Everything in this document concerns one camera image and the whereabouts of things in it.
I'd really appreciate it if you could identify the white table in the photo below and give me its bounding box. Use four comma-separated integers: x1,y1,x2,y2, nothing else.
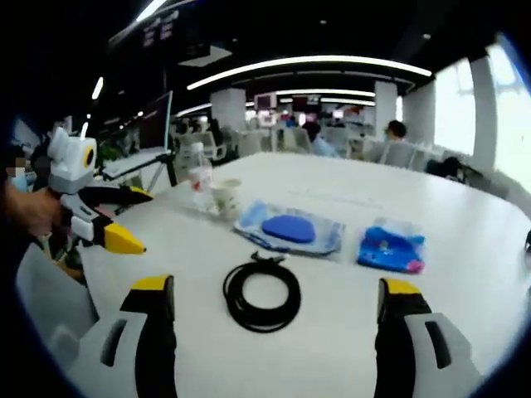
78,151,531,398

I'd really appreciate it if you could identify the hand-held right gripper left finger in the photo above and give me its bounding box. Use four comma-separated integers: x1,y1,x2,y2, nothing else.
66,274,178,398

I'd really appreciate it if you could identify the green print paper cup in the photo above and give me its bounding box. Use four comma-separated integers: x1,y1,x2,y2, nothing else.
211,177,243,219

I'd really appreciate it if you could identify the black cable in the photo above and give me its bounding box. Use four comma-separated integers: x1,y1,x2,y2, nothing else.
222,250,303,334

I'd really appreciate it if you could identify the monitor on stand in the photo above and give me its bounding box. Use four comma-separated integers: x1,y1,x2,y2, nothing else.
139,90,174,153

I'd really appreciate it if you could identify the blue lid wet wipes pack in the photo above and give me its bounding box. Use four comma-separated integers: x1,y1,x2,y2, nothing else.
233,198,346,256

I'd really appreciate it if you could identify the blue tissue pack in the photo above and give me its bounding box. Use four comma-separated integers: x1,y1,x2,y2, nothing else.
356,217,427,274

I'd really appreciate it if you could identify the green potted plant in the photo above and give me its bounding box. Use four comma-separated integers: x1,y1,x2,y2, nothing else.
97,143,121,163

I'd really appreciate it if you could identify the person's left hand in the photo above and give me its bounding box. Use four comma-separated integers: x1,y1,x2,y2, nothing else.
22,188,71,233

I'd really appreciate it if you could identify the white mesh office chair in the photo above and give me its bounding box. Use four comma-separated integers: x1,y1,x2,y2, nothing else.
209,132,240,163

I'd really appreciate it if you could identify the clear plastic water bottle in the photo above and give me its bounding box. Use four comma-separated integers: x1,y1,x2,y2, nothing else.
188,142,217,212

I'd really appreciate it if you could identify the ceiling light strip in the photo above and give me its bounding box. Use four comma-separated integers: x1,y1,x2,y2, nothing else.
186,56,433,91

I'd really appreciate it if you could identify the hanging ceiling sign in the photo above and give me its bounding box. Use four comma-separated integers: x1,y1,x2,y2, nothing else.
142,10,180,41

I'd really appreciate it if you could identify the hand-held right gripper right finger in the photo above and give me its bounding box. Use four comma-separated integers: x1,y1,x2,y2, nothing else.
374,277,485,398

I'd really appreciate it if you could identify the grey side table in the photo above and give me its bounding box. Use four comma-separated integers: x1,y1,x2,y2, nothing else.
101,147,175,187

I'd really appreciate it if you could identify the large window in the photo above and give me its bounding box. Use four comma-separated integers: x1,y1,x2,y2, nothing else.
487,39,531,183

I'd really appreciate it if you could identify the black office chair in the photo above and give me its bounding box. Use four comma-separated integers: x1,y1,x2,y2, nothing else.
426,155,474,183

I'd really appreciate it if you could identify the grey mesh office chair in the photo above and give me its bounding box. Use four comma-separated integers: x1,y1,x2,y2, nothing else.
16,244,99,374

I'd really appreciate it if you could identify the narrow window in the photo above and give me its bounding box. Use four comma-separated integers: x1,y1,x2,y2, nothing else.
433,61,476,157

